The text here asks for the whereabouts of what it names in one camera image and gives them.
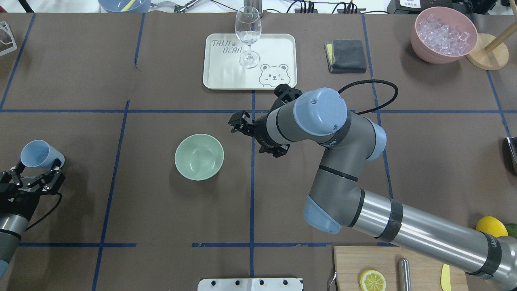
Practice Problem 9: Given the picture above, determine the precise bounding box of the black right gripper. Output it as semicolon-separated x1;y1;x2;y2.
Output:
228;84;302;157

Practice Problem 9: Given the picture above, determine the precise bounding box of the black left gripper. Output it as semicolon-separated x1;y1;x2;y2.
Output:
0;159;66;221

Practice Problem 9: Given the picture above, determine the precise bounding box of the light blue cup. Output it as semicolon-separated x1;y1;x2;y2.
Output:
20;140;65;169

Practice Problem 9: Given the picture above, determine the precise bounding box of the green bowl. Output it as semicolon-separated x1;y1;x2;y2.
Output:
174;134;225;181

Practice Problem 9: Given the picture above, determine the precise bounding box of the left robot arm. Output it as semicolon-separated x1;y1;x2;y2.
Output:
0;158;65;277

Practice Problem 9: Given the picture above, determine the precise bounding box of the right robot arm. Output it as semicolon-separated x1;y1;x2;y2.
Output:
229;84;516;291

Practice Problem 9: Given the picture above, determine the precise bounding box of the blue bowl with fork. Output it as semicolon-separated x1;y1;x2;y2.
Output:
98;0;151;13

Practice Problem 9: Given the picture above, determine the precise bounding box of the pink bowl of ice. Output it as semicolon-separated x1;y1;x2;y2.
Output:
411;6;478;64

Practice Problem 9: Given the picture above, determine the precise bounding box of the cream bear tray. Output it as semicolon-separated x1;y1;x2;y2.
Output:
203;34;298;90

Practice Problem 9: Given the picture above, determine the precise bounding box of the clear wine glass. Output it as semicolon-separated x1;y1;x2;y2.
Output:
235;6;262;68

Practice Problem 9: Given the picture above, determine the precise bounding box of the grey yellow folded cloth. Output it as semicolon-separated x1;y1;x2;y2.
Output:
324;39;367;74

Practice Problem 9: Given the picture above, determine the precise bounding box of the wooden cutting board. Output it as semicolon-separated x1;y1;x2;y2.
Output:
333;246;469;291

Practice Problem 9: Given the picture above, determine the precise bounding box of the lemon half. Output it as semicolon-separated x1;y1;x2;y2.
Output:
358;270;387;291

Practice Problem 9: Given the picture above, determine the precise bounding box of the steel muddler black tip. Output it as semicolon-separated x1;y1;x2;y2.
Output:
398;257;412;291

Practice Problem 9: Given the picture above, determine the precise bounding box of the yellow plastic knife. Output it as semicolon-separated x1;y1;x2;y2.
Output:
441;264;451;291

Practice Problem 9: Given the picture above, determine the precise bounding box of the wooden paper towel stand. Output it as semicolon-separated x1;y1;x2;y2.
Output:
467;22;517;71

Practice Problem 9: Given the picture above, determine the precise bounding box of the yellow lemon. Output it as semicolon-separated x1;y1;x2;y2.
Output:
475;215;509;237

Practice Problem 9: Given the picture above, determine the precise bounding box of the green avocado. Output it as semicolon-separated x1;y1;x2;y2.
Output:
504;223;517;238

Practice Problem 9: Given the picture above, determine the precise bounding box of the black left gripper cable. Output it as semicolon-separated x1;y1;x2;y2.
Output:
25;192;63;232

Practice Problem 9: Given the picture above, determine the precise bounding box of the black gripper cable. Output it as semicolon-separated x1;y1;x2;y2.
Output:
25;192;63;232
338;80;399;115

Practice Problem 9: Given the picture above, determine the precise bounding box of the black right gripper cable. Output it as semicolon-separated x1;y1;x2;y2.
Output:
338;80;399;115

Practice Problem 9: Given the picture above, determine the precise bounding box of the white wire cup rack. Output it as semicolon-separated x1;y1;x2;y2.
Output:
0;21;18;57

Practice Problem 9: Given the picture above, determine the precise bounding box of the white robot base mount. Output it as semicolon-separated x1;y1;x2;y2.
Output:
197;278;304;291

